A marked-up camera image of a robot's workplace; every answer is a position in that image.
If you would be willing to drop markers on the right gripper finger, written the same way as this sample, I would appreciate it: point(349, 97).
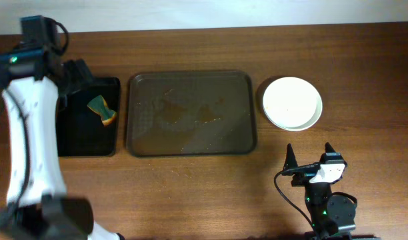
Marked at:
point(329, 148)
point(290, 160)

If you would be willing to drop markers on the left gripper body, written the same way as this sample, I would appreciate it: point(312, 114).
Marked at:
point(76, 72)

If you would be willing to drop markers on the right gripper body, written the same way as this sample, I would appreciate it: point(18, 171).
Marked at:
point(304, 170)

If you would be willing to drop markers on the white plate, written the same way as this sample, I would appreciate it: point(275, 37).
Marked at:
point(315, 115)
point(290, 101)

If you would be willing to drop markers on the white plate back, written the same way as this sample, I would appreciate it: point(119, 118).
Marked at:
point(290, 101)

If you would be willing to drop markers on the green yellow sponge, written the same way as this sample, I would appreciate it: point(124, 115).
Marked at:
point(99, 106)

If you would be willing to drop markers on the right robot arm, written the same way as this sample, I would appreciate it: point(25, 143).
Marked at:
point(331, 214)

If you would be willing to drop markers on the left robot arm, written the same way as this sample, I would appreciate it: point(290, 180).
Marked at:
point(32, 80)

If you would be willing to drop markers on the black small tray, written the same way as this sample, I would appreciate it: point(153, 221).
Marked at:
point(80, 132)

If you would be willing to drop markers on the brown large serving tray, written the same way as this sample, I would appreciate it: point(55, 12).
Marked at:
point(190, 113)

